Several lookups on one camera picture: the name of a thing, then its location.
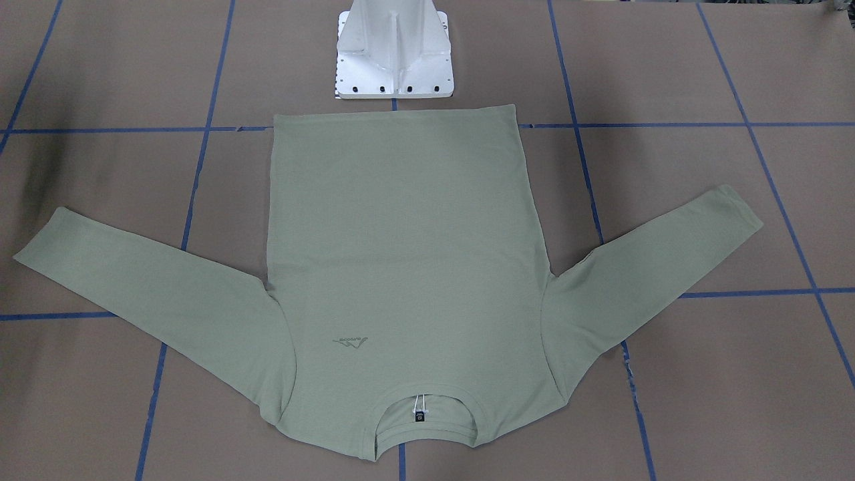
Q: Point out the olive green long-sleeve shirt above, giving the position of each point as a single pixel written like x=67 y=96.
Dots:
x=409 y=294

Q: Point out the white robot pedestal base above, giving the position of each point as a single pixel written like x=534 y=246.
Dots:
x=393 y=50

